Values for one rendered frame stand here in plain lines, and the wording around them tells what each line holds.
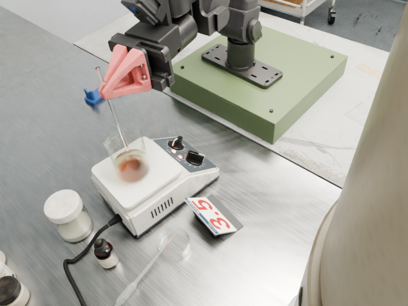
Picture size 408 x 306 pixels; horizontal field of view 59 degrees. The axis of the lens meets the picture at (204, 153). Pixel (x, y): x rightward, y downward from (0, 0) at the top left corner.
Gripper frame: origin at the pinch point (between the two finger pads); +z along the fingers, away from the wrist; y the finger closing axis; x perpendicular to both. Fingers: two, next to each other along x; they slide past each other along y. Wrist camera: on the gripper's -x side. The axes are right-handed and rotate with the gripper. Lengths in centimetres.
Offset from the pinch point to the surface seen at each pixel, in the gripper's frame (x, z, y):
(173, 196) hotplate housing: 20.1, 0.1, 8.1
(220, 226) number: 22.4, 0.1, 17.5
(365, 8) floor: 123, -277, -16
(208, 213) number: 22.4, -1.1, 14.3
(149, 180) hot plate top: 16.1, 1.4, 4.9
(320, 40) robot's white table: 27, -66, 10
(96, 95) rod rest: 24.3, -17.2, -29.1
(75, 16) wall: 59, -88, -128
